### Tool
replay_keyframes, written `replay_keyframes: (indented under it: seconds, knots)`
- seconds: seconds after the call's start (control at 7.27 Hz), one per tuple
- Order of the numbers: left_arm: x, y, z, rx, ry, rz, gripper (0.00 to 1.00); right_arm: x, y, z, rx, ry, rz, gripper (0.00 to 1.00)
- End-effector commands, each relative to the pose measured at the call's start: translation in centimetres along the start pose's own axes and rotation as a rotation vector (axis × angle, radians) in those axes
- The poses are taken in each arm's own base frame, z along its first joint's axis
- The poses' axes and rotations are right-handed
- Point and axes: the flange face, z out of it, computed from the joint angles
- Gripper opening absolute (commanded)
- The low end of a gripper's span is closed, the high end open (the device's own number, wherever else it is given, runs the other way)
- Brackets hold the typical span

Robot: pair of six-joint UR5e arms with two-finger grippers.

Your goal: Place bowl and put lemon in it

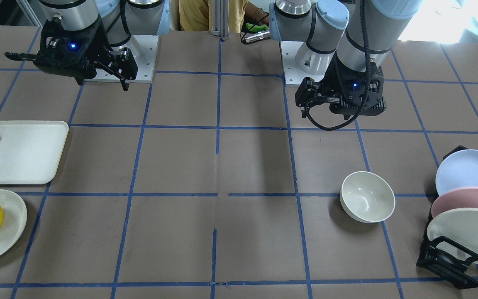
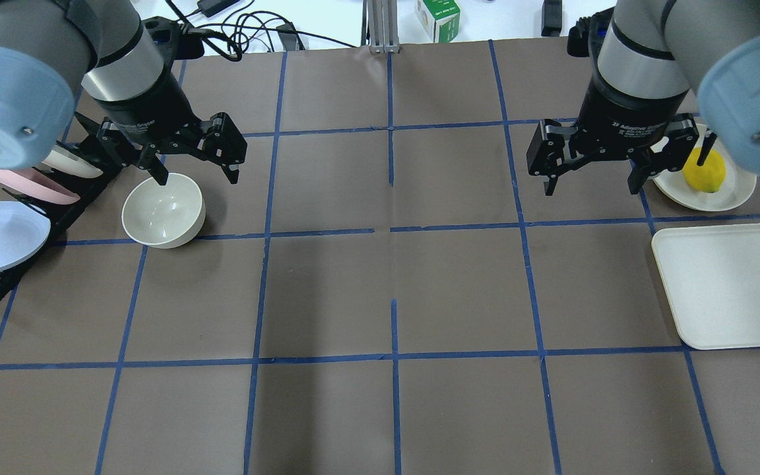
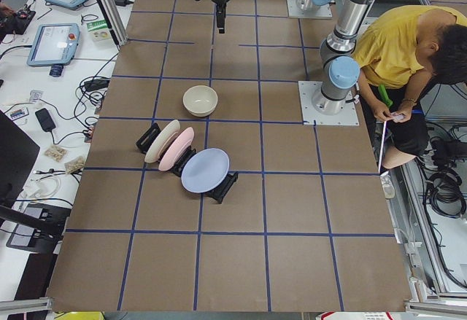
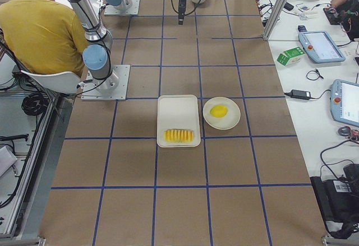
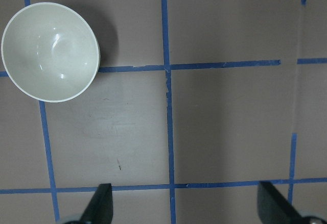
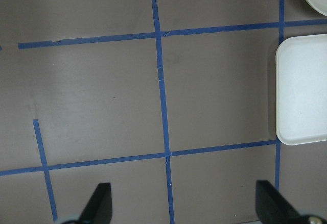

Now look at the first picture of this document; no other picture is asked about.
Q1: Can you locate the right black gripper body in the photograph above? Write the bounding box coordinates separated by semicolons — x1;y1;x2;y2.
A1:
5;19;115;85

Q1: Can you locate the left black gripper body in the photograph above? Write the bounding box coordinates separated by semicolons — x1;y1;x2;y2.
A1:
321;55;387;116

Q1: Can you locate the white ceramic bowl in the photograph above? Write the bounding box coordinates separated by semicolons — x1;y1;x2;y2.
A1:
339;172;396;223

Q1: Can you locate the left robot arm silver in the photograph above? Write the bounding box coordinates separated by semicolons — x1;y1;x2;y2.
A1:
269;0;422;120

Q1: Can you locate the green object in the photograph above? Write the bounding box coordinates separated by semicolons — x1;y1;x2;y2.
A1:
243;23;268;34

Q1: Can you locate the person in yellow shirt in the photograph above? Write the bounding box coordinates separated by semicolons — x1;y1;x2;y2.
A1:
178;0;269;33

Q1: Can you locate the white rectangular tray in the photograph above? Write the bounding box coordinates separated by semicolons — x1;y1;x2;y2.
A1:
0;120;69;185

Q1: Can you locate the light blue plate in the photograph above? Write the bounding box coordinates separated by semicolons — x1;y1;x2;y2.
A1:
435;149;478;195

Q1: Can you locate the pink plate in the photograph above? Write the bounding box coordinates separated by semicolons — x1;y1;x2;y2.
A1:
431;186;478;217

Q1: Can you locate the cream plate in rack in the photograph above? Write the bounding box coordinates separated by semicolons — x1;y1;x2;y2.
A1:
426;208;478;264

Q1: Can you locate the white round plate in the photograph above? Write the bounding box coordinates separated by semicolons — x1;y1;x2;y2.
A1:
0;189;28;256

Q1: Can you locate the silver cable connector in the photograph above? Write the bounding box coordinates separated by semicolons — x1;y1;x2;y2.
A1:
240;29;271;45

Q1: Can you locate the aluminium frame post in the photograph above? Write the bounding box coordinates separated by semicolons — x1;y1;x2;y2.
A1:
210;0;229;39

